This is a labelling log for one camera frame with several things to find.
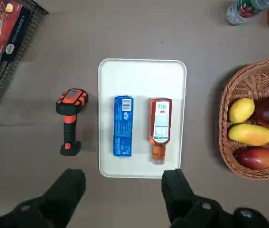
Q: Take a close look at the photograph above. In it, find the red and yellow mango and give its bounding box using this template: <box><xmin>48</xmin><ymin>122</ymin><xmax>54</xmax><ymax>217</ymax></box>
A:
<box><xmin>236</xmin><ymin>147</ymin><xmax>269</xmax><ymax>170</ymax></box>

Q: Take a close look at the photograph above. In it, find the brown blue chocolate cookie box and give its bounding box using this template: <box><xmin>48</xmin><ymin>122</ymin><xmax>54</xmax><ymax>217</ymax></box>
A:
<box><xmin>0</xmin><ymin>0</ymin><xmax>36</xmax><ymax>61</ymax></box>

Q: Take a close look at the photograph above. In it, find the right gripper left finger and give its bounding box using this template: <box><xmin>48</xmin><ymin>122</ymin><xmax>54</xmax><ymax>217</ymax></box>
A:
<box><xmin>0</xmin><ymin>168</ymin><xmax>86</xmax><ymax>228</ymax></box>

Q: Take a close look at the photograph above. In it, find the blue Oreo cookie pack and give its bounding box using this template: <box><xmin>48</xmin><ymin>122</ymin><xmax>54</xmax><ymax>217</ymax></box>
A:
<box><xmin>113</xmin><ymin>95</ymin><xmax>134</xmax><ymax>158</ymax></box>

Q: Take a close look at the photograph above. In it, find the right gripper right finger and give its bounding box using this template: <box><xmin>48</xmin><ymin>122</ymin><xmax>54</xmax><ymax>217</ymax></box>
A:
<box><xmin>161</xmin><ymin>168</ymin><xmax>269</xmax><ymax>228</ymax></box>

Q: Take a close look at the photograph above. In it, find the white rectangular tray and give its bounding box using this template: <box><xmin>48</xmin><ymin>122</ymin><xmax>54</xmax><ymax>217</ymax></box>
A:
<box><xmin>98</xmin><ymin>58</ymin><xmax>187</xmax><ymax>179</ymax></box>

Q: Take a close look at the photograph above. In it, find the clear water bottle green label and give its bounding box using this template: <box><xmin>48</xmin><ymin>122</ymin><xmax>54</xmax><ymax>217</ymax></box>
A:
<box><xmin>225</xmin><ymin>0</ymin><xmax>269</xmax><ymax>26</ymax></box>

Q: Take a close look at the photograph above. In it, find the brown wicker basket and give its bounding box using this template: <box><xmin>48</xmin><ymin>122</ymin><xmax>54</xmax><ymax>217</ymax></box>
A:
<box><xmin>218</xmin><ymin>60</ymin><xmax>269</xmax><ymax>180</ymax></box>

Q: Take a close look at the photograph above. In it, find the long yellow mango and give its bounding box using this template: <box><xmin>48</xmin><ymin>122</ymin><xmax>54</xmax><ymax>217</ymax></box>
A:
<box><xmin>227</xmin><ymin>123</ymin><xmax>269</xmax><ymax>147</ymax></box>

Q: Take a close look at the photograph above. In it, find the black wire shelf rack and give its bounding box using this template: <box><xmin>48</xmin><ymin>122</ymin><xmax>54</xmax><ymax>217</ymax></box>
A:
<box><xmin>0</xmin><ymin>0</ymin><xmax>50</xmax><ymax>126</ymax></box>

